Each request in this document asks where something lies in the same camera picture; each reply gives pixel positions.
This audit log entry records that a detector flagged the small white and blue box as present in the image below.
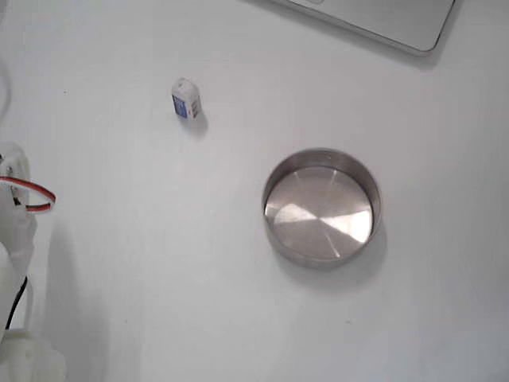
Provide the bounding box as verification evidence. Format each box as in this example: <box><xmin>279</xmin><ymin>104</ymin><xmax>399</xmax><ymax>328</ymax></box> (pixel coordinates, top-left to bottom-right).
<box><xmin>172</xmin><ymin>76</ymin><xmax>201</xmax><ymax>120</ymax></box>

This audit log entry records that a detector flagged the round metal bowl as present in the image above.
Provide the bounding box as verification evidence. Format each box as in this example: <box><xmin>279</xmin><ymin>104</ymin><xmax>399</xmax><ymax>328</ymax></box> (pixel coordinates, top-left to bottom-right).
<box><xmin>261</xmin><ymin>147</ymin><xmax>383</xmax><ymax>271</ymax></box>

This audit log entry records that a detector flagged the silver laptop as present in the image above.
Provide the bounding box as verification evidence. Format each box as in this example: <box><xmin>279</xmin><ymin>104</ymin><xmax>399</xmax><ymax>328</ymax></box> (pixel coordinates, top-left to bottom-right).
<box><xmin>242</xmin><ymin>0</ymin><xmax>457</xmax><ymax>57</ymax></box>

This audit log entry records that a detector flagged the red black servo wire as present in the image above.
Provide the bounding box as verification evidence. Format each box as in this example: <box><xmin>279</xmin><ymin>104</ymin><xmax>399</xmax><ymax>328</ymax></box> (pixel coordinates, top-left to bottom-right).
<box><xmin>0</xmin><ymin>177</ymin><xmax>57</xmax><ymax>216</ymax></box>

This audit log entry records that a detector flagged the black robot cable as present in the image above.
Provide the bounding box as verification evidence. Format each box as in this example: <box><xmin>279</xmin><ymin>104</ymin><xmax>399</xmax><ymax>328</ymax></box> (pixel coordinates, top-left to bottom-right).
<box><xmin>5</xmin><ymin>276</ymin><xmax>29</xmax><ymax>331</ymax></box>

